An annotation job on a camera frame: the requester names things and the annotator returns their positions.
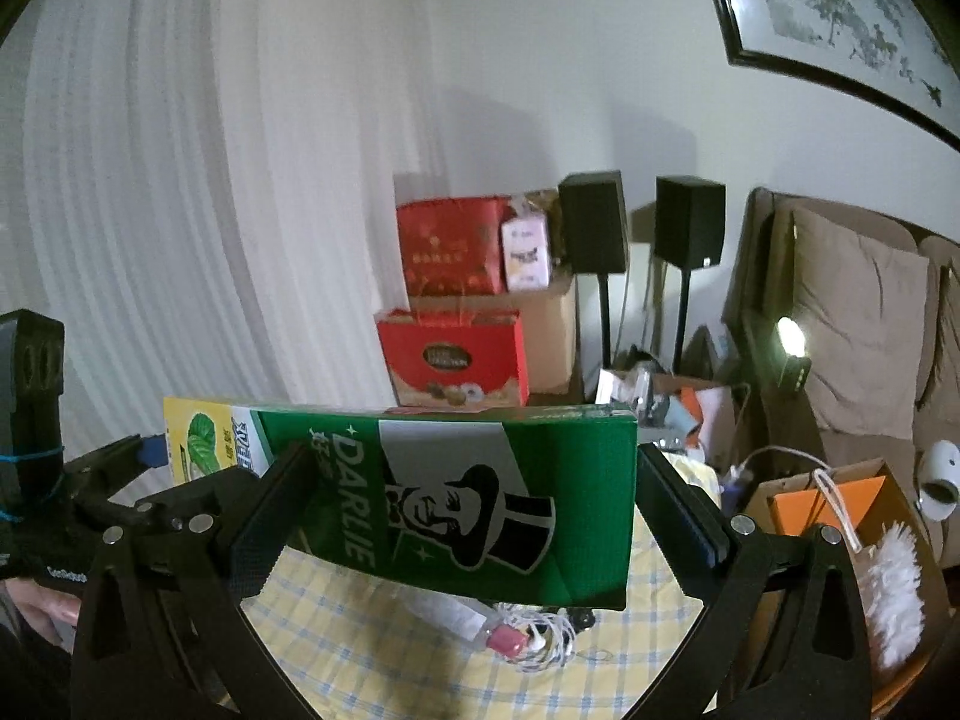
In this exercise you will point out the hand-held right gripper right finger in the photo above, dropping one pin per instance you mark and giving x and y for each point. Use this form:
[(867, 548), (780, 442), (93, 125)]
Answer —
[(679, 517)]

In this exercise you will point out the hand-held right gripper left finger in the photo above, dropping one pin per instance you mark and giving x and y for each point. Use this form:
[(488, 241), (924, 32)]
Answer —
[(259, 532)]

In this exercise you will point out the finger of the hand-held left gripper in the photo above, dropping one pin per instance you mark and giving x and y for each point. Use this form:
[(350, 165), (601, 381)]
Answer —
[(187, 495), (124, 465)]

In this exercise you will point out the orange-lined cardboard box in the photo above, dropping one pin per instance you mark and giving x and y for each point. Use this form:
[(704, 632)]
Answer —
[(780, 502)]

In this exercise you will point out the green toothpaste box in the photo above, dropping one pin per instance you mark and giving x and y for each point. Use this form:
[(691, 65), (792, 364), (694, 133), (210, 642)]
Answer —
[(525, 465)]

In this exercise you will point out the white earphones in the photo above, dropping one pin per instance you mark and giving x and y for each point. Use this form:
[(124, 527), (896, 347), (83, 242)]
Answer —
[(551, 634)]

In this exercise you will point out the white feather duster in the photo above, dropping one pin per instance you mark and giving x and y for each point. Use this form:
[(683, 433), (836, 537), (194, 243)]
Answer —
[(892, 585)]

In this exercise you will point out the person's left hand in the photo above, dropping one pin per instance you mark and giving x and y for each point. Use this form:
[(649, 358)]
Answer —
[(49, 611)]

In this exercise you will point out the yellow plaid tablecloth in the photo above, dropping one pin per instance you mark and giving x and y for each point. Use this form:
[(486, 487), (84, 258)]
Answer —
[(375, 660)]

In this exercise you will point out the brown sofa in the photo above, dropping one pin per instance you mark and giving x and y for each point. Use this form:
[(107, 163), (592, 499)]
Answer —
[(847, 450)]

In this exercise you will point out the black speaker stand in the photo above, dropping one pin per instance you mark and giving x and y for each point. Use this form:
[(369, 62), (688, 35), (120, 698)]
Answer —
[(681, 322), (604, 322)]

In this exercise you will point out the lit flashlight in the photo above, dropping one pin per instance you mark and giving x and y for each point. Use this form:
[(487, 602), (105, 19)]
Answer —
[(791, 352)]

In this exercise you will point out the pink-capped clear bottle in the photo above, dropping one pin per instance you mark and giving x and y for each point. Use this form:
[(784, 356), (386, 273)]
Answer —
[(502, 637)]

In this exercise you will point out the brown cardboard box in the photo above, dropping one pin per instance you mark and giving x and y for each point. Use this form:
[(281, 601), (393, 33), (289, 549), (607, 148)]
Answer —
[(551, 337)]

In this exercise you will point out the white curtain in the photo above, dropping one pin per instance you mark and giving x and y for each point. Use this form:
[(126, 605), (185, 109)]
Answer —
[(150, 202)]

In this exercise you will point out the red chocolate gift bag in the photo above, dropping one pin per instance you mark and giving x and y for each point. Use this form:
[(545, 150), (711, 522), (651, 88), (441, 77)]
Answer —
[(450, 360)]

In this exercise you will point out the large brown sofa cushion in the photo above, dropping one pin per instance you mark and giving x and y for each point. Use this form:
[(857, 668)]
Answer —
[(862, 330)]

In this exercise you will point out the white dome lamp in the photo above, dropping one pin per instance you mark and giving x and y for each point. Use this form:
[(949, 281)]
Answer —
[(941, 476)]

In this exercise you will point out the black bookshelf speaker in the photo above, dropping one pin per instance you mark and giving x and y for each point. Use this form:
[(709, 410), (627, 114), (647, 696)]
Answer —
[(592, 225), (690, 221)]

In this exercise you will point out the white tissue pack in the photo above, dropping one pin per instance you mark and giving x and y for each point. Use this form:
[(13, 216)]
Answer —
[(529, 251)]

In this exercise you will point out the red gift box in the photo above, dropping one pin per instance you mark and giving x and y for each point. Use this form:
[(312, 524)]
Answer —
[(450, 247)]

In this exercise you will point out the framed ink painting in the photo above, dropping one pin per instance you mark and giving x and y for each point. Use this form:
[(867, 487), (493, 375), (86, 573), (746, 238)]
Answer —
[(840, 7)]

